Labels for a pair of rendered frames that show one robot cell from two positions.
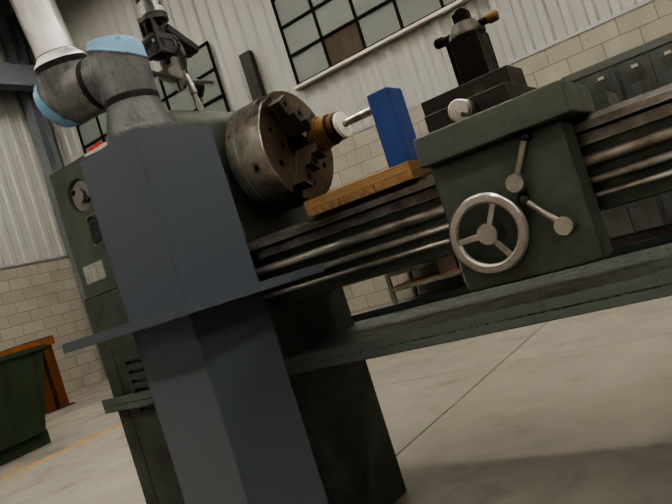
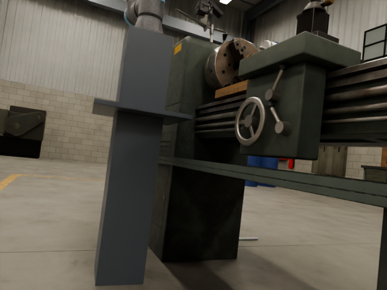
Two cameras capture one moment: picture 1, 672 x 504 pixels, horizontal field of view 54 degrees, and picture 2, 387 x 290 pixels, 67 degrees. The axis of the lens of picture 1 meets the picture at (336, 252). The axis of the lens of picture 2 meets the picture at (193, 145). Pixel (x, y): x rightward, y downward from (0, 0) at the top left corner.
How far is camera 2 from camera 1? 0.75 m
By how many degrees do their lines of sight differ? 31
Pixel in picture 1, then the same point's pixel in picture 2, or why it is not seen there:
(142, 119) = (143, 25)
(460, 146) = (254, 67)
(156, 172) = (132, 46)
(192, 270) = (129, 93)
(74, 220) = not seen: hidden behind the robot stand
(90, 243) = not seen: hidden behind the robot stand
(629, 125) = (361, 79)
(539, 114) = (289, 52)
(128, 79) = (145, 7)
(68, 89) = (131, 9)
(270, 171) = (215, 73)
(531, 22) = not seen: outside the picture
